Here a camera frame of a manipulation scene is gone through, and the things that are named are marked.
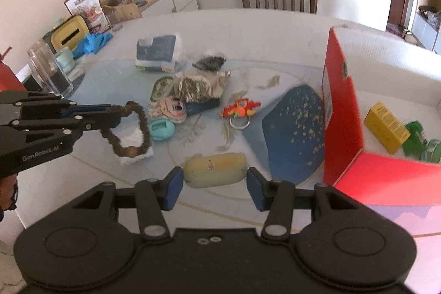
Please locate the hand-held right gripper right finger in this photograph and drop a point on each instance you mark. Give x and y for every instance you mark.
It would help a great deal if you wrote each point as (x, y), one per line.
(255, 190)

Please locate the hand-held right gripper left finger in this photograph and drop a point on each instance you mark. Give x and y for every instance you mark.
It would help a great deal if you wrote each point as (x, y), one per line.
(174, 189)

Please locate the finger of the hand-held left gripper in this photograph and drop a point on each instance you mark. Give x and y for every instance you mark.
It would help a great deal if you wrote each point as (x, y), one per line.
(100, 123)
(86, 110)

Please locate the yellow-green soft pouch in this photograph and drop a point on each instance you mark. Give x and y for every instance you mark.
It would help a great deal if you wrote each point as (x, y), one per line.
(215, 170)

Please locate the brown hair scrunchie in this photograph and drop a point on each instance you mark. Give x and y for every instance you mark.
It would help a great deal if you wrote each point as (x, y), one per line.
(144, 128)

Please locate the green metal tin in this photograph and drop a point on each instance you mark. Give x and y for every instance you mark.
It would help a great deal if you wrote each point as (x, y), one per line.
(162, 87)

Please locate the red cardboard box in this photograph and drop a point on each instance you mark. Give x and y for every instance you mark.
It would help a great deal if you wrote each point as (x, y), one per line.
(341, 128)

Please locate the person's left hand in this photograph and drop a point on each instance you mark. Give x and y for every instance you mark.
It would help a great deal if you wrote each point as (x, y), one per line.
(7, 194)

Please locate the white tissue packet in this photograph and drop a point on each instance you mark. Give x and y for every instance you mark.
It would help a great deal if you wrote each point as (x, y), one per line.
(132, 156)

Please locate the clear glass container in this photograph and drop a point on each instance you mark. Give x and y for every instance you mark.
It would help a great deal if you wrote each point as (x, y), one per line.
(50, 73)

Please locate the mint green mug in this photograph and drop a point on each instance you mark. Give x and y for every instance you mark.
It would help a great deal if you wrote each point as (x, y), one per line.
(65, 60)

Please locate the teal pencil sharpener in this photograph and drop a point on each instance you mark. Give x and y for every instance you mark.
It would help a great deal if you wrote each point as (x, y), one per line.
(162, 129)

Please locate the blue gloves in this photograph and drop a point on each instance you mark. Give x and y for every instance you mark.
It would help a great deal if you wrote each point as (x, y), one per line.
(91, 43)

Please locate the cartoon bunny face plush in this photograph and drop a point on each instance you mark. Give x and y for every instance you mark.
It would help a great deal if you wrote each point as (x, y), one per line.
(170, 109)

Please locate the printed blue table mat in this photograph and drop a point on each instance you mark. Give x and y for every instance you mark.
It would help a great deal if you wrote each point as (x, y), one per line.
(293, 128)

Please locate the red object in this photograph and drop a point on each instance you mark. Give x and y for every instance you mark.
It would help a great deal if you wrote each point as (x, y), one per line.
(8, 77)

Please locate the yellow tissue box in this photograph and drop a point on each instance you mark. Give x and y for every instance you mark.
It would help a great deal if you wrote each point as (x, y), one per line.
(70, 32)

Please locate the red and white carton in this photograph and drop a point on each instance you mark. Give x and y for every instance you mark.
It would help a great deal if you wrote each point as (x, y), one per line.
(86, 8)

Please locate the silver foil bag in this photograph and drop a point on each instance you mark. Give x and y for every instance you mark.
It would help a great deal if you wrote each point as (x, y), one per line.
(198, 85)

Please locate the brown cardboard box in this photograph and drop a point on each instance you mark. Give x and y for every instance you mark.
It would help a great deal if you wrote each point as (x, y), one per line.
(124, 11)

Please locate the dark crumpled wrapper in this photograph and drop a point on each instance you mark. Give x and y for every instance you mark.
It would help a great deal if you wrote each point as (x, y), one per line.
(210, 62)

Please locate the small yellow box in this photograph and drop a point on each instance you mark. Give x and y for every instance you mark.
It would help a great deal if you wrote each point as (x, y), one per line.
(386, 127)

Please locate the green toy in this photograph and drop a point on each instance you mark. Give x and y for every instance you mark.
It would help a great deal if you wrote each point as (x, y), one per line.
(418, 139)

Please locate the white low shelf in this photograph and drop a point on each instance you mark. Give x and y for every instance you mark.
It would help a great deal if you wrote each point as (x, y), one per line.
(427, 32)

